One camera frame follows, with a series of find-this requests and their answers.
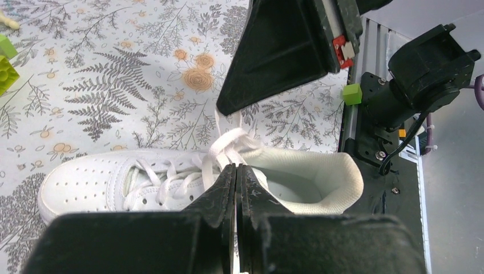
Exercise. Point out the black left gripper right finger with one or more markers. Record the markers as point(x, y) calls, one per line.
point(271, 239)

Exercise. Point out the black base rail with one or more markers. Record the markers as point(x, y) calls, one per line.
point(370, 136)

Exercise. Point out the floral patterned table mat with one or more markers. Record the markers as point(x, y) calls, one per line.
point(98, 76)

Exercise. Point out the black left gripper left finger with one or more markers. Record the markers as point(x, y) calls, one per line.
point(198, 239)

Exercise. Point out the small green block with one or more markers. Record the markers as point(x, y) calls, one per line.
point(352, 94)

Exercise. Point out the white sneaker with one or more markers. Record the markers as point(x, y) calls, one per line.
point(305, 182)

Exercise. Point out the green toy brick stack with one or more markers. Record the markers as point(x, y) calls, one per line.
point(8, 73)

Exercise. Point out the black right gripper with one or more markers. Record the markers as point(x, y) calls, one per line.
point(286, 44)

